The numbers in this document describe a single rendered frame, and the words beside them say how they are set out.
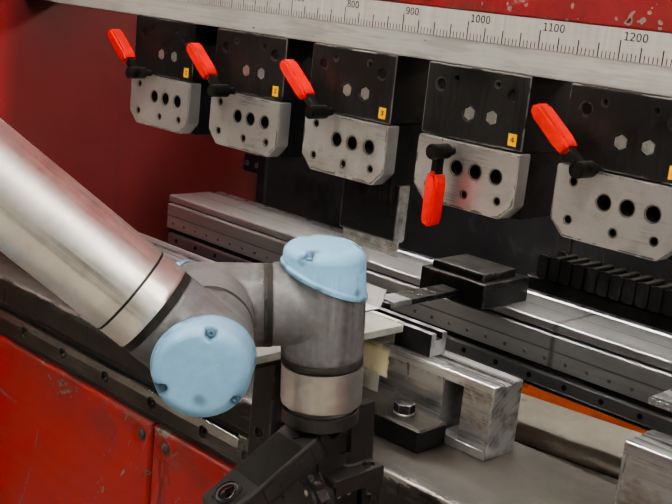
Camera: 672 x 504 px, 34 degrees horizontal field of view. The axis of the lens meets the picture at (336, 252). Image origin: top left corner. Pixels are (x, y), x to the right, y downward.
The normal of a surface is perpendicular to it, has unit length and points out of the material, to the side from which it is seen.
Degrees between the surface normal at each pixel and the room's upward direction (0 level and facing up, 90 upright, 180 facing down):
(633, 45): 90
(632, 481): 90
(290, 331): 110
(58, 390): 90
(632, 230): 90
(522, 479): 0
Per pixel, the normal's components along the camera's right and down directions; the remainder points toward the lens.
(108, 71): 0.70, 0.24
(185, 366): 0.07, 0.25
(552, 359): -0.70, 0.10
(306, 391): -0.42, 0.24
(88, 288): -0.07, 0.40
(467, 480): 0.10, -0.97
